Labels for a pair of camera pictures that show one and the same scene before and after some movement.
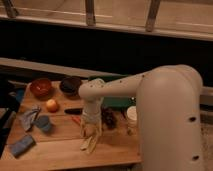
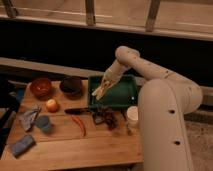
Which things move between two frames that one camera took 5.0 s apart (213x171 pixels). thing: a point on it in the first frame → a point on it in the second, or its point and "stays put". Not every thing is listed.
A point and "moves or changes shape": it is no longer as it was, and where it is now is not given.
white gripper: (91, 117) → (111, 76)
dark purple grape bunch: (109, 117) stays put
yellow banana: (88, 145) moves or changes shape
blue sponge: (22, 146) stays put
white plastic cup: (132, 116) stays put
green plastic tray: (115, 102) stays put
